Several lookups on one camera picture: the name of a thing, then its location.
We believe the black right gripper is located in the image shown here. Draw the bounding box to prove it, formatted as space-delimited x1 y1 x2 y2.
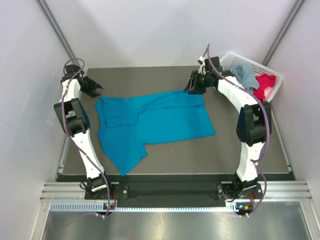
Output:
183 70 211 95

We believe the bright blue t shirt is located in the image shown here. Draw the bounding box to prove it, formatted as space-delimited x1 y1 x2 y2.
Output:
95 90 216 176

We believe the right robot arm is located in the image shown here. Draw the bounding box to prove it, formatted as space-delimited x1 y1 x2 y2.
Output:
184 56 272 199

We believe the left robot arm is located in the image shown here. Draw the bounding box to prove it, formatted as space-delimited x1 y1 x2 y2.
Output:
53 63 114 201

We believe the white plastic laundry basket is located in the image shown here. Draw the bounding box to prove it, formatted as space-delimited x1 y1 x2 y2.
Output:
220 51 283 102

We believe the grey-blue t shirt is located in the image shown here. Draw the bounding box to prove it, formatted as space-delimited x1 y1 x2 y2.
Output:
229 63 260 94

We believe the red t shirt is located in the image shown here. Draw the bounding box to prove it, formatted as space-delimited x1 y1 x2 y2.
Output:
253 73 277 102

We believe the pink garment in basket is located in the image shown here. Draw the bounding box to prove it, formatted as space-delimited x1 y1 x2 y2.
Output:
264 87 272 100

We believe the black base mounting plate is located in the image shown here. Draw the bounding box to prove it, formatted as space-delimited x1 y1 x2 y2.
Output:
98 174 262 207

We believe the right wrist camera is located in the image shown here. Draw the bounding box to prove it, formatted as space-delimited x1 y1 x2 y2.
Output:
198 56 207 75

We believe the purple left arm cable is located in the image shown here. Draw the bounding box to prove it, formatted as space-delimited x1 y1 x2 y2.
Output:
62 57 118 218

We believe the left corner aluminium post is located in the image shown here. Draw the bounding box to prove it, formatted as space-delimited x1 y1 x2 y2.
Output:
35 0 81 67

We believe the corner aluminium post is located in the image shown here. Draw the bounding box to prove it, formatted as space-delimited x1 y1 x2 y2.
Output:
35 0 81 67
261 0 306 66

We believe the grey slotted cable duct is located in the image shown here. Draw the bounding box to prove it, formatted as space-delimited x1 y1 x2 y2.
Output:
49 202 249 213

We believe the right corner aluminium post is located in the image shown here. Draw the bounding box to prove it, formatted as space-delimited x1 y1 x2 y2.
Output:
261 0 306 66

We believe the aluminium frame rail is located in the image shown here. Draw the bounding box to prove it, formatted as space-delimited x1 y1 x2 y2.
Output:
40 181 313 202

